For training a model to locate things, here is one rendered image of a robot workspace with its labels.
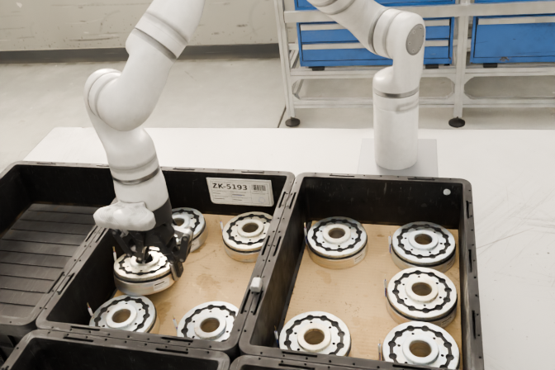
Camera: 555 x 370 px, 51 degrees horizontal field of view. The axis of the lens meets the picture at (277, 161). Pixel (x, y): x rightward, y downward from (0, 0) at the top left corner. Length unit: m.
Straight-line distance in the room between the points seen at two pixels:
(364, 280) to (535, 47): 2.06
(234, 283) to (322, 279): 0.15
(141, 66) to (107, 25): 3.41
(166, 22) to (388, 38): 0.47
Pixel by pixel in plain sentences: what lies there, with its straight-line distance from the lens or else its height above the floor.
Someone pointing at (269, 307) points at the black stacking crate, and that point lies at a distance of 0.86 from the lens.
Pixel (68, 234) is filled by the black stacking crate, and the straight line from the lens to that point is 1.22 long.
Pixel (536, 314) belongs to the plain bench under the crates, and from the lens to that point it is 1.14.
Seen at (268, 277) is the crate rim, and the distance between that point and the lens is 0.85.
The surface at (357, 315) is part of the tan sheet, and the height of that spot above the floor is 0.83.
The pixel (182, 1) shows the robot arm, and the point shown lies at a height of 1.29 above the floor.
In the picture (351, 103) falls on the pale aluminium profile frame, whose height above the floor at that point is 0.13.
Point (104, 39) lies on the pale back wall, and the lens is 4.25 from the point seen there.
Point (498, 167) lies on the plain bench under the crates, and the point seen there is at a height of 0.70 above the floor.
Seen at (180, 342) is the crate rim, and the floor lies 0.93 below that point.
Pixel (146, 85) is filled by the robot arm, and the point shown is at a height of 1.21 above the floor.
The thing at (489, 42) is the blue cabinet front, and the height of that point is 0.42.
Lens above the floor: 1.53
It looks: 33 degrees down
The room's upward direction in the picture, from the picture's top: 8 degrees counter-clockwise
